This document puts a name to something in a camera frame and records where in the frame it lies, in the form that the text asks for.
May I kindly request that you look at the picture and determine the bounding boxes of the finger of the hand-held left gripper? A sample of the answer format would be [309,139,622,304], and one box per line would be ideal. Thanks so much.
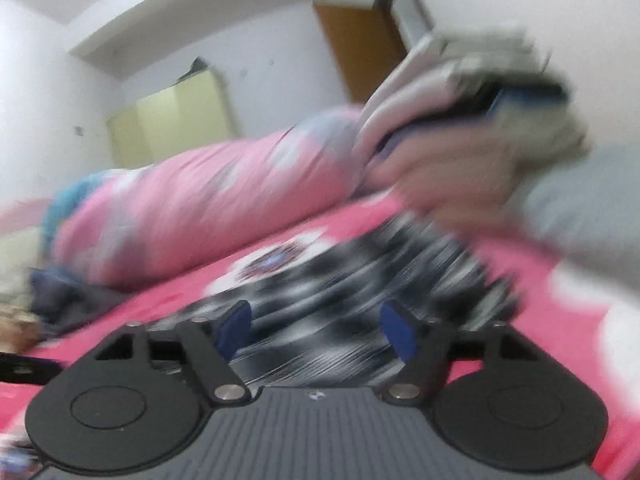
[0,352,63,387]

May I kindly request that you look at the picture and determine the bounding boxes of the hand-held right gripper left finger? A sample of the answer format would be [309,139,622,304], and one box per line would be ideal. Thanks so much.
[92,300,252,406]

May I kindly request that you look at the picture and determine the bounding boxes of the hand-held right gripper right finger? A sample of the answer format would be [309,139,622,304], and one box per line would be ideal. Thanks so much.
[379,300,543,406]

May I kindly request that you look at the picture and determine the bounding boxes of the black white plaid pants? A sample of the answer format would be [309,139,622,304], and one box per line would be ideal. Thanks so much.
[170,210,521,391]

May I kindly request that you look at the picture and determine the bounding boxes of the stack of folded clothes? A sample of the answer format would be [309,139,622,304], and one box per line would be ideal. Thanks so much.
[352,25,591,241]

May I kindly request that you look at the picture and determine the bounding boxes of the beige garment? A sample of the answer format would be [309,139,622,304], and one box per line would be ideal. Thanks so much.
[0,305,43,356]

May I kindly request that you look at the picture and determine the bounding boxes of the pink floral blanket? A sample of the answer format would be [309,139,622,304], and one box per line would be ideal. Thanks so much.
[0,192,640,466]

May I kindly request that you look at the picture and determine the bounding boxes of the dark grey garment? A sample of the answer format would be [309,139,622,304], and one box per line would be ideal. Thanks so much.
[37,285,131,336]

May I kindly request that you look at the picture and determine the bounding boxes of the pink floral duvet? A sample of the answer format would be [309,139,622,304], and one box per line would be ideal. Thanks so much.
[42,107,386,291]

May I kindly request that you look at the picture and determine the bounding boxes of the pink white headboard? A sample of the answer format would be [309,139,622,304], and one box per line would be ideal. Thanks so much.
[0,199,51,281]

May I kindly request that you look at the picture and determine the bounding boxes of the teal striped quilt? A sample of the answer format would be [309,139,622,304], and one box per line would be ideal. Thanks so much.
[40,170,116,256]

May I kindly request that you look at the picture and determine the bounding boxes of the pale yellow wardrobe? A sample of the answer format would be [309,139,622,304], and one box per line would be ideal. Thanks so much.
[105,67,238,171]

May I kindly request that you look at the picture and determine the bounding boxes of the light grey cloth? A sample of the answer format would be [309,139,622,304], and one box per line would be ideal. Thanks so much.
[510,145,640,281]

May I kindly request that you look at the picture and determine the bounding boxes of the brown wooden door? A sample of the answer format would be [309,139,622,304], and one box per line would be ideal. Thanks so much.
[314,2,406,103]

